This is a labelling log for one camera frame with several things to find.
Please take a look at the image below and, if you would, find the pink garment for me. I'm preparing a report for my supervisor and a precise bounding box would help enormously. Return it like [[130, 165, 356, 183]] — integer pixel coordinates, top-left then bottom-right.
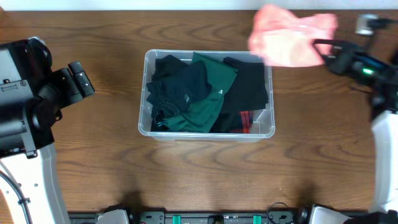
[[248, 4, 338, 67]]

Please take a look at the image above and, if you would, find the black garment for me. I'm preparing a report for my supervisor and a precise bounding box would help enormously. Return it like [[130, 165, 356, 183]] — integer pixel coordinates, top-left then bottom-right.
[[150, 55, 188, 132], [210, 57, 269, 133]]

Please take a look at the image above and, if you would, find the dark navy garment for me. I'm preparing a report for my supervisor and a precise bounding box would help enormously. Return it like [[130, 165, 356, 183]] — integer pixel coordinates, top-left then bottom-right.
[[146, 60, 212, 119]]

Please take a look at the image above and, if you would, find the red navy plaid shirt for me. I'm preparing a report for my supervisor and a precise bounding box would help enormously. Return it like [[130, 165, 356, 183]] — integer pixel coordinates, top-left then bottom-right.
[[230, 111, 254, 134]]

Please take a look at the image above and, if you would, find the clear plastic storage container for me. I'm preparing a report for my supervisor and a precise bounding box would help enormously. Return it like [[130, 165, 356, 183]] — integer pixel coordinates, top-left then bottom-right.
[[138, 49, 276, 142]]

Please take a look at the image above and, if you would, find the green garment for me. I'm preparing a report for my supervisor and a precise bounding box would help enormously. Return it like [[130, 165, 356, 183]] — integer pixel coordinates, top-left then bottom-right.
[[155, 52, 238, 133]]

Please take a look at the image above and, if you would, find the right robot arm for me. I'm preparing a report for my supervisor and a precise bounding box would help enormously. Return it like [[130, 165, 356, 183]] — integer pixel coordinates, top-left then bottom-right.
[[297, 39, 397, 223]]

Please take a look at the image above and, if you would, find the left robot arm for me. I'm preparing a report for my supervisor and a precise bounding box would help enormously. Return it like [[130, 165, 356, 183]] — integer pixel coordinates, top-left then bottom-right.
[[1, 37, 95, 223]]

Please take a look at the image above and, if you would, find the black mounting rail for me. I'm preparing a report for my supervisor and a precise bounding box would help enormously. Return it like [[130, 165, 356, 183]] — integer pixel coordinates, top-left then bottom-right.
[[68, 210, 301, 224]]

